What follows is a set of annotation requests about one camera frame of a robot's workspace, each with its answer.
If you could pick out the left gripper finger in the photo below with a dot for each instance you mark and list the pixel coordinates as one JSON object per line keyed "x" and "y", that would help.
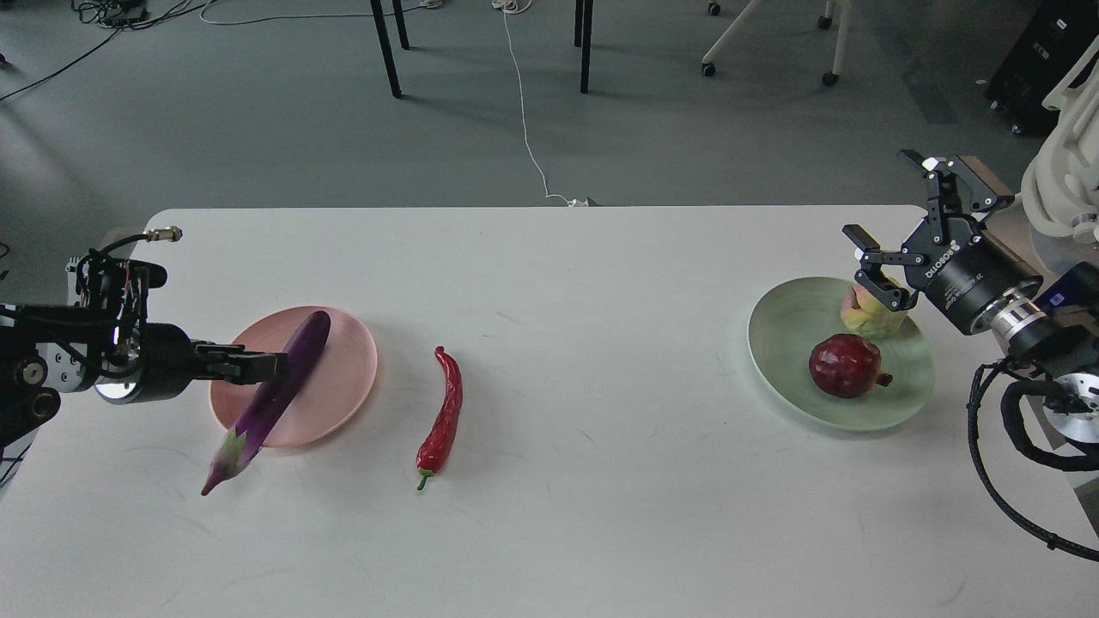
{"x": 240, "y": 370}
{"x": 202, "y": 348}

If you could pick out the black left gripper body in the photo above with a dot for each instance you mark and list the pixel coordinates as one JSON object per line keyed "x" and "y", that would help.
{"x": 168, "y": 366}

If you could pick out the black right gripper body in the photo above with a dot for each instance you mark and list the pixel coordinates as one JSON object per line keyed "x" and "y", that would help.
{"x": 965, "y": 270}

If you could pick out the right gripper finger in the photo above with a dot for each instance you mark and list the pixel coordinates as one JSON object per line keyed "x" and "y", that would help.
{"x": 959, "y": 188}
{"x": 870, "y": 275}

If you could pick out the yellow green peach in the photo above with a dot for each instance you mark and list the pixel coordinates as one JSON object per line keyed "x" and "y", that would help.
{"x": 864, "y": 315}

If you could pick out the purple eggplant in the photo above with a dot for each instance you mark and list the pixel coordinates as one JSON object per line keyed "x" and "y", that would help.
{"x": 246, "y": 437}

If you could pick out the red pomegranate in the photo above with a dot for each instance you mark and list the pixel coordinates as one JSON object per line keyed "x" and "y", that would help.
{"x": 847, "y": 366}

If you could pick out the red chili pepper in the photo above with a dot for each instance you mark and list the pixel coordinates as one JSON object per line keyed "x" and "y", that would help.
{"x": 436, "y": 449}

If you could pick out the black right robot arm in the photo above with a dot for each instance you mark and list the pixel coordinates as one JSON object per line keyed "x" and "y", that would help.
{"x": 1049, "y": 408}

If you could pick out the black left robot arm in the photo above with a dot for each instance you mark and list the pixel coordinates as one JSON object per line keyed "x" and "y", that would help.
{"x": 103, "y": 340}

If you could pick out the pink plate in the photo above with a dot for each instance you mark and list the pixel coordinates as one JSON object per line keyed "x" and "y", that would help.
{"x": 340, "y": 384}

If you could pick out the white office chair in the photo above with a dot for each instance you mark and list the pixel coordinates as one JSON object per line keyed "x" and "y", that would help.
{"x": 1055, "y": 218}

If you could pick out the black equipment case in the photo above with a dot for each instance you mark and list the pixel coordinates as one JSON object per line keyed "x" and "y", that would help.
{"x": 1056, "y": 37}

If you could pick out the white rolling chair base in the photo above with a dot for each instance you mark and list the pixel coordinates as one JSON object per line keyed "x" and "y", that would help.
{"x": 833, "y": 13}

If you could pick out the black table legs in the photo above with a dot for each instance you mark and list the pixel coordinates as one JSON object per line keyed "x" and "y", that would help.
{"x": 582, "y": 39}

